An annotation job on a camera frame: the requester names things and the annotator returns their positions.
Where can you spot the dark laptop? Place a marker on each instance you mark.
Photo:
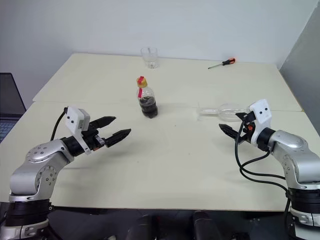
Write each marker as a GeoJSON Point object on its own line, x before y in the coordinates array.
{"type": "Point", "coordinates": [10, 100]}

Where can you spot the clear glass tumbler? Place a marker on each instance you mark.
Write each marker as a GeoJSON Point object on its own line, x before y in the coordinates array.
{"type": "Point", "coordinates": [150, 60]}

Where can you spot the red tape strip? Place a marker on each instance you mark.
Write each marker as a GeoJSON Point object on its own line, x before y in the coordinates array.
{"type": "Point", "coordinates": [142, 79]}

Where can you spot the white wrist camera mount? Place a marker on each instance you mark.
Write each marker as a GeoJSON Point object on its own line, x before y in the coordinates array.
{"type": "Point", "coordinates": [73, 120]}
{"type": "Point", "coordinates": [261, 110]}

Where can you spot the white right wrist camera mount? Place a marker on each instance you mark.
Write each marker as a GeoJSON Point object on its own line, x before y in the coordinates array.
{"type": "Point", "coordinates": [261, 110]}

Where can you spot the small cola bottle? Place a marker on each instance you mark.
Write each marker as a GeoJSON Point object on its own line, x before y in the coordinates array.
{"type": "Point", "coordinates": [149, 107]}

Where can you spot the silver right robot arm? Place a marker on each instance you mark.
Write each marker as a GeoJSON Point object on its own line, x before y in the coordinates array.
{"type": "Point", "coordinates": [290, 142]}

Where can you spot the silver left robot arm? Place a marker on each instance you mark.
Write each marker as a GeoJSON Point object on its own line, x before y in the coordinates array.
{"type": "Point", "coordinates": [37, 155]}

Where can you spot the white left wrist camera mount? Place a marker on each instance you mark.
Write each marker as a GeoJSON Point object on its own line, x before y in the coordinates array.
{"type": "Point", "coordinates": [73, 120]}

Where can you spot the grey partition panel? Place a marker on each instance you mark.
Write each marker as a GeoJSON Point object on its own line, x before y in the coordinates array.
{"type": "Point", "coordinates": [305, 62]}

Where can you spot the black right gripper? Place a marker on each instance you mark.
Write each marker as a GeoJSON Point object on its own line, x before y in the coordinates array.
{"type": "Point", "coordinates": [246, 137]}

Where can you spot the orange black screwdriver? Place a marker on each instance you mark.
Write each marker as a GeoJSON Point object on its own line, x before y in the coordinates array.
{"type": "Point", "coordinates": [228, 61]}

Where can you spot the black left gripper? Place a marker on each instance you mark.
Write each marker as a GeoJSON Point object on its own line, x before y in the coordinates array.
{"type": "Point", "coordinates": [91, 140]}

